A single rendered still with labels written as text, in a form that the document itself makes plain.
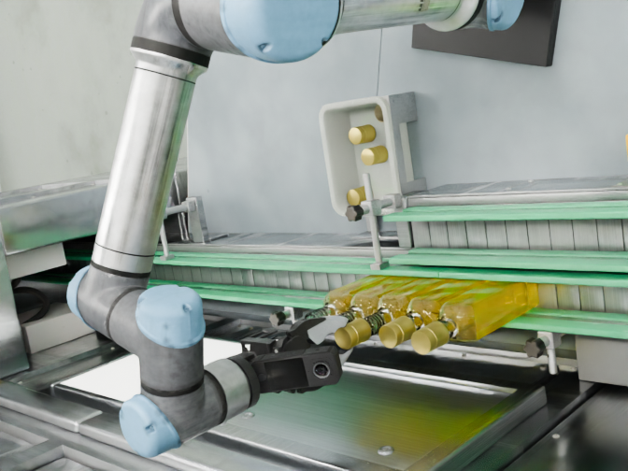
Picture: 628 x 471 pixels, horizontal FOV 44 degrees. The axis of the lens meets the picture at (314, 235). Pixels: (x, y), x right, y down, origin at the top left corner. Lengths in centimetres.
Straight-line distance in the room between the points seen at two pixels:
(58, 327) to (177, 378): 119
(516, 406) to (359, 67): 76
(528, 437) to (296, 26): 64
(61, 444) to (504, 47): 100
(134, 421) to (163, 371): 7
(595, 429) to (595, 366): 15
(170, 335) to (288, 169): 95
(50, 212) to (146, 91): 100
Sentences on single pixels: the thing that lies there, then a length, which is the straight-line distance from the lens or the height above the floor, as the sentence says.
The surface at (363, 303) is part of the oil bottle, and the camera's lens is 124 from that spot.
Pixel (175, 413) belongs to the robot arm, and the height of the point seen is 150.
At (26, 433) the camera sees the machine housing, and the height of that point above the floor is 143.
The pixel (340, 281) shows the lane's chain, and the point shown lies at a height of 88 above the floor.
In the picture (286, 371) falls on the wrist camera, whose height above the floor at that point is 134.
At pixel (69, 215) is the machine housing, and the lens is 195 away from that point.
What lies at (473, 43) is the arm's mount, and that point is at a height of 77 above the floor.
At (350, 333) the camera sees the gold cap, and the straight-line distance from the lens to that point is 113.
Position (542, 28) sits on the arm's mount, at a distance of 135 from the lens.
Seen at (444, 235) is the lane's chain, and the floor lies 88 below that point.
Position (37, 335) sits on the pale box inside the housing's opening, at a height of 115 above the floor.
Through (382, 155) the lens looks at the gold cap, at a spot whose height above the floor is 79.
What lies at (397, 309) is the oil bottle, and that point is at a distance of 120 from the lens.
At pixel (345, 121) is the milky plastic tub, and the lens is 160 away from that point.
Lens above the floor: 197
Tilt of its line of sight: 44 degrees down
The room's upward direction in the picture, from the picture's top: 108 degrees counter-clockwise
